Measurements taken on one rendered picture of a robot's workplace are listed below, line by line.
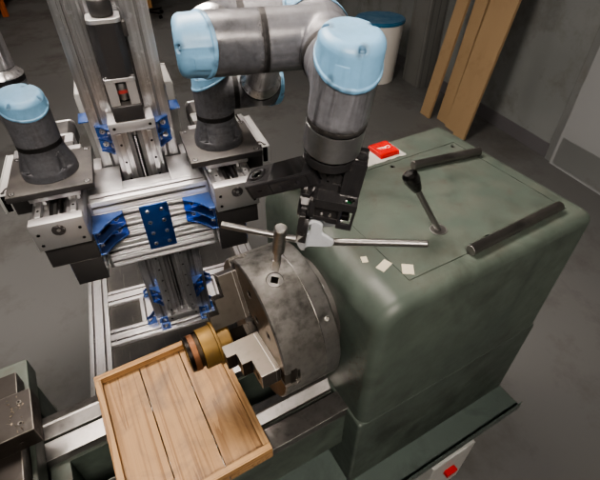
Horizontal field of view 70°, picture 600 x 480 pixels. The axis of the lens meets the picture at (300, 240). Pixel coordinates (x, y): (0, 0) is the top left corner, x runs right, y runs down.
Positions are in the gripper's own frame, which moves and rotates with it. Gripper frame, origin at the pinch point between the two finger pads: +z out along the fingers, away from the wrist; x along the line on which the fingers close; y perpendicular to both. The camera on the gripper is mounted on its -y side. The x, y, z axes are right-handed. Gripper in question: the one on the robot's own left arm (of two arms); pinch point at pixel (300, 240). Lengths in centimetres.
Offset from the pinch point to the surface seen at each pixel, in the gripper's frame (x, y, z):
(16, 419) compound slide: -28, -48, 36
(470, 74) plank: 312, 105, 127
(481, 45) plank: 317, 106, 103
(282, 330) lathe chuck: -8.7, -0.2, 16.0
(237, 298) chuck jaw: -0.5, -10.8, 22.3
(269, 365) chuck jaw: -12.4, -1.5, 24.2
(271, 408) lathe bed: -13, 0, 49
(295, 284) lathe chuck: 0.0, 0.5, 13.5
